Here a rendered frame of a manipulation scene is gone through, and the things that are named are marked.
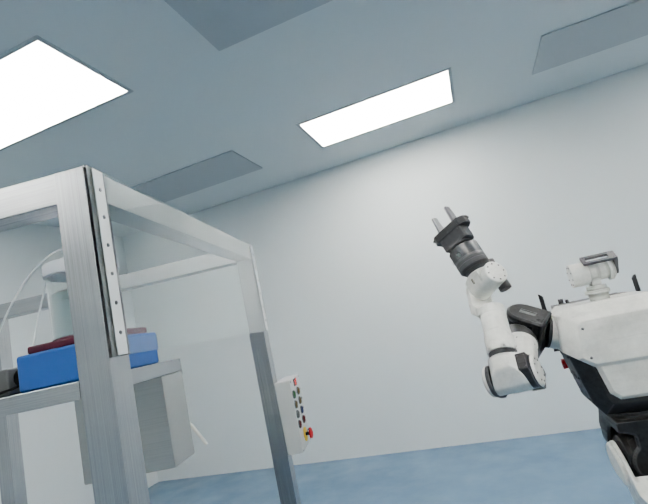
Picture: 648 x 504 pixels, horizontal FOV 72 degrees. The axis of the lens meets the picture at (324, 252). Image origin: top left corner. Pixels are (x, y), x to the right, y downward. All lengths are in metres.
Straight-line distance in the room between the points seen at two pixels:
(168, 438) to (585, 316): 1.10
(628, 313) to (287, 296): 3.79
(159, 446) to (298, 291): 3.73
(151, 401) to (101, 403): 0.28
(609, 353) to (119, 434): 1.17
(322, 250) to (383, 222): 0.70
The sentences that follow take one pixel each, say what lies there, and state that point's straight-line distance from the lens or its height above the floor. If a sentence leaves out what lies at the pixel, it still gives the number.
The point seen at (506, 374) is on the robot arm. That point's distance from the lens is 1.20.
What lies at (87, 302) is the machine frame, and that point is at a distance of 0.87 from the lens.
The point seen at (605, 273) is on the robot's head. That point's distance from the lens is 1.48.
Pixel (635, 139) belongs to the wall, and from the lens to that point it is 4.76.
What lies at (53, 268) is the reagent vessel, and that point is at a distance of 1.11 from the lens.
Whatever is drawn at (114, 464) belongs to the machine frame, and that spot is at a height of 1.19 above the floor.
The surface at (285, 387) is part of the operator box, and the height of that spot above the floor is 1.14.
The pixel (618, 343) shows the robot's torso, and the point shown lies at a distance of 1.42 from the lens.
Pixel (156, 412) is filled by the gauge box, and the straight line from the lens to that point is 1.13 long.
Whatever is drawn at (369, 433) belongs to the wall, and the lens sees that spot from 4.73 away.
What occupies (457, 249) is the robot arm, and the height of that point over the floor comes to 1.46.
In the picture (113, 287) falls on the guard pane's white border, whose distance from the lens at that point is 0.88.
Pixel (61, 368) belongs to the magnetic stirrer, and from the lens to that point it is 1.06.
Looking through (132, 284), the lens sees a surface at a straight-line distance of 0.93.
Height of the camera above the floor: 1.33
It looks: 9 degrees up
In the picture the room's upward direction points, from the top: 12 degrees counter-clockwise
